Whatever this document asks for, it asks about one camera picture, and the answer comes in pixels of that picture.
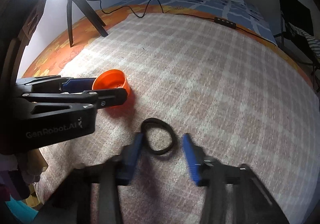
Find black rubber band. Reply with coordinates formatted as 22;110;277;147
140;117;178;156

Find black tripod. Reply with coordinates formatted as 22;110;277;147
60;0;109;48

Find plaid fringed blanket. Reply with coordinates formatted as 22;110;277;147
35;14;319;223

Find orange plastic cap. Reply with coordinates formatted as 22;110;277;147
92;69;131;98

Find blue patterned quilt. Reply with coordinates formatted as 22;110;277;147
117;0;276;44

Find black folding chair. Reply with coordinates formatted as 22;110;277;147
274;0;319;75

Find black cable with controller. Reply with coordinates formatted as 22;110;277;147
85;0;278;46

